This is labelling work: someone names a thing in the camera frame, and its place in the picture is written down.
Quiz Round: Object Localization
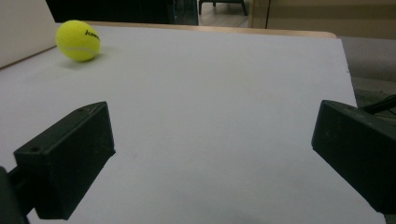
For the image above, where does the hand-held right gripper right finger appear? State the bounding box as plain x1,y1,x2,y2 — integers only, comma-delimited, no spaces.
310,99,396,215

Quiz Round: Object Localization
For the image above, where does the black cable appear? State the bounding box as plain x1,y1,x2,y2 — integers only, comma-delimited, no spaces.
361,93,396,115

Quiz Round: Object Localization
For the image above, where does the yellow tennis ball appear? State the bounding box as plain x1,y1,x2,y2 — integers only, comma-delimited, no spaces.
55,20,102,63

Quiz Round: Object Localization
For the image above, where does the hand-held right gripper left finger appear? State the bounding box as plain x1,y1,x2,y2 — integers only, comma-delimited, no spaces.
13,101,117,221

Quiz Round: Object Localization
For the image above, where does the dark cabinet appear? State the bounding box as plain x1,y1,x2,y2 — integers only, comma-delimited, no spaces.
45,0,200,26

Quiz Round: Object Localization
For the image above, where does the white board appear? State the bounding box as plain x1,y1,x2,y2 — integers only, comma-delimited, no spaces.
0,0,58,69

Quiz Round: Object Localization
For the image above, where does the dark stool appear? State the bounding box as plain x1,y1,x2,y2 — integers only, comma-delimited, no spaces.
198,0,249,17

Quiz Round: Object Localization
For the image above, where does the beige cabinet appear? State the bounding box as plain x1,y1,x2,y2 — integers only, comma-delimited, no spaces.
250,0,396,40

